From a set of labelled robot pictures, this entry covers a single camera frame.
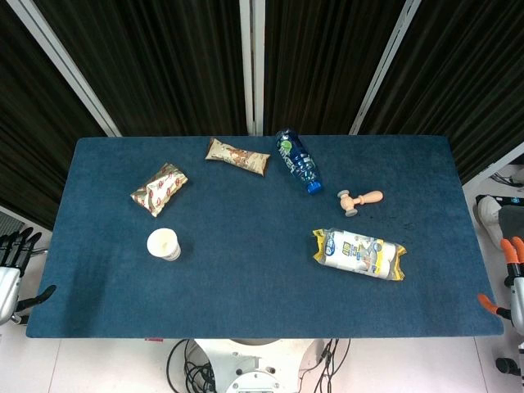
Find left black-fingered silver robot hand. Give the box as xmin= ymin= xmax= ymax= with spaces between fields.
xmin=0 ymin=228 xmax=57 ymax=325

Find right orange-tipped silver robot hand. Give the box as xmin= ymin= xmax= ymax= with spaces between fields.
xmin=477 ymin=236 xmax=524 ymax=333

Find white paper cup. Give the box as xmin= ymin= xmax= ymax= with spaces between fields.
xmin=147 ymin=228 xmax=183 ymax=262

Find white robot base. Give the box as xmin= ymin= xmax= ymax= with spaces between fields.
xmin=192 ymin=338 xmax=325 ymax=393

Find grey metal chair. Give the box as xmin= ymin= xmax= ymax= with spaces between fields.
xmin=0 ymin=210 xmax=26 ymax=239

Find black caster wheel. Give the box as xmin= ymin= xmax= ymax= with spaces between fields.
xmin=495 ymin=356 xmax=524 ymax=376

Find grey trouser leg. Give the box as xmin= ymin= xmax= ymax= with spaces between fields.
xmin=496 ymin=204 xmax=524 ymax=242

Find white shoe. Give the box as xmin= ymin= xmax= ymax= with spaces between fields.
xmin=477 ymin=195 xmax=507 ymax=249

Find black pleated curtain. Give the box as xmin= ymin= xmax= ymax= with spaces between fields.
xmin=359 ymin=0 xmax=524 ymax=185
xmin=0 ymin=0 xmax=111 ymax=231
xmin=34 ymin=0 xmax=249 ymax=138
xmin=264 ymin=0 xmax=405 ymax=136

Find yellow white roll package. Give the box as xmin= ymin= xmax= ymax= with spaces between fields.
xmin=312 ymin=228 xmax=408 ymax=283

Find gold red snack packet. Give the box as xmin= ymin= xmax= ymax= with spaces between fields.
xmin=129 ymin=162 xmax=190 ymax=218

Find small wooden toy hammer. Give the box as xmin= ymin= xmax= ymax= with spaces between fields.
xmin=337 ymin=189 xmax=385 ymax=218

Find blue felt table cover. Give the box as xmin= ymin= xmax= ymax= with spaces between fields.
xmin=25 ymin=135 xmax=504 ymax=340

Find blue plastic drink bottle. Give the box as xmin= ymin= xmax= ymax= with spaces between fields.
xmin=274 ymin=129 xmax=325 ymax=196

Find beige brown snack packet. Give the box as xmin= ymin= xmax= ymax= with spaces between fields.
xmin=204 ymin=137 xmax=272 ymax=178

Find loose black floor cables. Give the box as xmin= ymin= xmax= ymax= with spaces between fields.
xmin=489 ymin=171 xmax=524 ymax=187

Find white partition frame post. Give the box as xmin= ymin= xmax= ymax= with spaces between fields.
xmin=238 ymin=0 xmax=267 ymax=137
xmin=461 ymin=141 xmax=524 ymax=193
xmin=349 ymin=0 xmax=423 ymax=136
xmin=6 ymin=0 xmax=123 ymax=138

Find black floor cable bundle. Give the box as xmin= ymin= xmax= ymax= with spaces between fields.
xmin=166 ymin=338 xmax=218 ymax=393
xmin=300 ymin=338 xmax=353 ymax=393

